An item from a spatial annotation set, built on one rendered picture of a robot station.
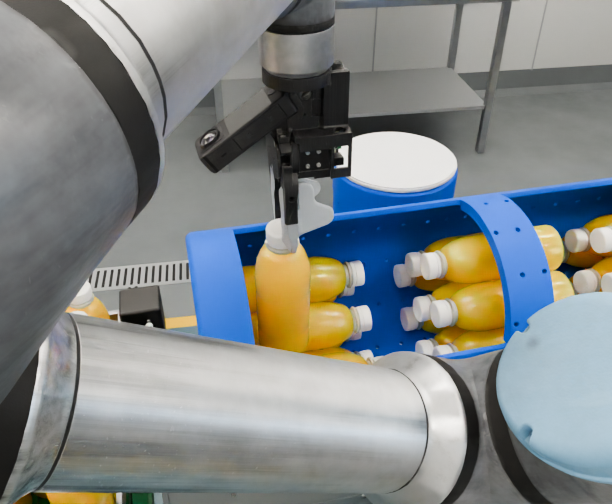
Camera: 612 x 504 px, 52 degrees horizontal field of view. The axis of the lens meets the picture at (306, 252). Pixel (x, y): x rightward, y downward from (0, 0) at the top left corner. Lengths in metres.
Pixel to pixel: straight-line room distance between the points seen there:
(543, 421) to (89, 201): 0.31
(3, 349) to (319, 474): 0.24
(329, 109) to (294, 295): 0.24
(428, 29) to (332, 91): 3.76
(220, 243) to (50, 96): 0.66
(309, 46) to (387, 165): 0.83
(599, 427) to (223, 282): 0.50
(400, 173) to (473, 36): 3.20
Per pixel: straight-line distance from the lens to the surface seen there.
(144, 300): 1.11
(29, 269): 0.17
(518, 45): 4.70
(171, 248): 2.96
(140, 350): 0.32
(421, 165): 1.43
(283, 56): 0.61
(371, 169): 1.40
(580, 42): 4.91
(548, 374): 0.42
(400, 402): 0.42
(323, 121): 0.66
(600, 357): 0.41
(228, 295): 0.77
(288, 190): 0.65
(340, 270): 0.93
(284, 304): 0.78
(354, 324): 0.94
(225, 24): 0.25
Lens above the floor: 1.71
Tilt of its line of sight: 37 degrees down
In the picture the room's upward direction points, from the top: straight up
